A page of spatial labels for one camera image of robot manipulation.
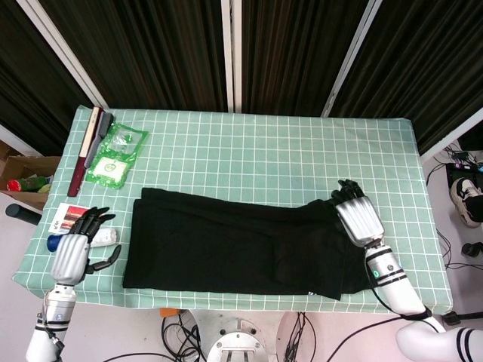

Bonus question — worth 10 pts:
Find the green plastic package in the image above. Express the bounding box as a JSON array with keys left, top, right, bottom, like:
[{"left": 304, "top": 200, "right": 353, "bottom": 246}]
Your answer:
[{"left": 85, "top": 122, "right": 149, "bottom": 189}]

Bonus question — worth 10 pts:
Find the card with red picture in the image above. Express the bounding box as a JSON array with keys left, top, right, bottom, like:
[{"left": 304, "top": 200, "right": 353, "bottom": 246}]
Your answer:
[{"left": 48, "top": 202, "right": 95, "bottom": 233}]

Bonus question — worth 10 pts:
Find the white black sneaker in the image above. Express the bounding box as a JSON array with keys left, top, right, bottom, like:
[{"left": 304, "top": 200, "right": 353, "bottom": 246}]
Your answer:
[{"left": 451, "top": 177, "right": 483, "bottom": 229}]

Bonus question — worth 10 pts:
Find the green white checkered tablecloth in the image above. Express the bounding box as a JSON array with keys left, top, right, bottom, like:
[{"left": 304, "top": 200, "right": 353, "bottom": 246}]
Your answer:
[{"left": 11, "top": 105, "right": 454, "bottom": 316}]

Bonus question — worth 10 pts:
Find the green packet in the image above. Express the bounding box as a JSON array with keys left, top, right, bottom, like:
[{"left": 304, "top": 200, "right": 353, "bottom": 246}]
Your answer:
[{"left": 20, "top": 175, "right": 54, "bottom": 194}]

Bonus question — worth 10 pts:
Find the dark pleated curtain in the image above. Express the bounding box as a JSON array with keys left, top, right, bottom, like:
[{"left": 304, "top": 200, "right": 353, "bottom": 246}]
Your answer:
[
  {"left": 0, "top": 0, "right": 95, "bottom": 155},
  {"left": 241, "top": 0, "right": 373, "bottom": 114},
  {"left": 39, "top": 0, "right": 227, "bottom": 112},
  {"left": 331, "top": 0, "right": 483, "bottom": 152}
]

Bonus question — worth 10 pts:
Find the cardboard box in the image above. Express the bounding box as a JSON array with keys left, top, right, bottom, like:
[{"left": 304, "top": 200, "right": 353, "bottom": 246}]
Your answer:
[{"left": 0, "top": 141, "right": 61, "bottom": 212}]

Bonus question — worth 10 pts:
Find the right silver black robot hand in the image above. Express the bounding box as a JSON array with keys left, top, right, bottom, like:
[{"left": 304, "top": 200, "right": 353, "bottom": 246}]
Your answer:
[{"left": 331, "top": 179, "right": 386, "bottom": 248}]

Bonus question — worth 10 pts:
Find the black power strip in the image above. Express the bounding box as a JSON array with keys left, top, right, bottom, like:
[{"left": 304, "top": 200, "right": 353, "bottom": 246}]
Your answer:
[{"left": 445, "top": 150, "right": 483, "bottom": 179}]

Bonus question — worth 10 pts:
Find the long maroon box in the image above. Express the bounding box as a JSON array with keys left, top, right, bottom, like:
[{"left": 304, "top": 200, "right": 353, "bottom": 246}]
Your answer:
[{"left": 66, "top": 106, "right": 105, "bottom": 198}]

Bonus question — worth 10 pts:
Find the black T-shirt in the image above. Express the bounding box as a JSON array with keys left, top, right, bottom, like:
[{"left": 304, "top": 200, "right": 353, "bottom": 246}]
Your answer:
[{"left": 121, "top": 187, "right": 373, "bottom": 302}]

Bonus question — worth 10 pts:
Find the black floor cable bundle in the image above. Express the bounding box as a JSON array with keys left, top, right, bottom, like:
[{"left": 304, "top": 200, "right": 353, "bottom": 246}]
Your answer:
[
  {"left": 161, "top": 312, "right": 208, "bottom": 362},
  {"left": 285, "top": 311, "right": 317, "bottom": 362}
]

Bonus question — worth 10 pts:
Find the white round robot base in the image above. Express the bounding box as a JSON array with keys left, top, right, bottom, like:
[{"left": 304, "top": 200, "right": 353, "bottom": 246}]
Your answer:
[{"left": 206, "top": 312, "right": 265, "bottom": 362}]

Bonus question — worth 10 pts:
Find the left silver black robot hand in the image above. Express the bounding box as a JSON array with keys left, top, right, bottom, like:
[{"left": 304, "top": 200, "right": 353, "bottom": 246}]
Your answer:
[{"left": 50, "top": 206, "right": 122, "bottom": 284}]

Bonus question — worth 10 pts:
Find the beige wooden strip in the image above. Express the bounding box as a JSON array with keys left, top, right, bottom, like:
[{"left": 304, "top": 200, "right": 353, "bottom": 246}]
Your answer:
[{"left": 78, "top": 106, "right": 102, "bottom": 158}]

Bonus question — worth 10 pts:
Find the white screen frame post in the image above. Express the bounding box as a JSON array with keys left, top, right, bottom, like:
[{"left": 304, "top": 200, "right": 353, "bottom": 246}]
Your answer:
[
  {"left": 418, "top": 116, "right": 483, "bottom": 163},
  {"left": 0, "top": 124, "right": 41, "bottom": 158},
  {"left": 220, "top": 0, "right": 242, "bottom": 113},
  {"left": 17, "top": 0, "right": 109, "bottom": 109},
  {"left": 320, "top": 0, "right": 384, "bottom": 118}
]

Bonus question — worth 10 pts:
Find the black cylinder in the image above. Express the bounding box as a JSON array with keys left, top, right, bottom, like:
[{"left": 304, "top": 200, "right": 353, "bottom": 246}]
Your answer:
[{"left": 5, "top": 203, "right": 42, "bottom": 226}]

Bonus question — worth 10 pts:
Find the white bottle with blue cap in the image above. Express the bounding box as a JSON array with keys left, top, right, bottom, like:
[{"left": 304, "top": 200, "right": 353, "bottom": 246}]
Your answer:
[{"left": 47, "top": 227, "right": 120, "bottom": 253}]

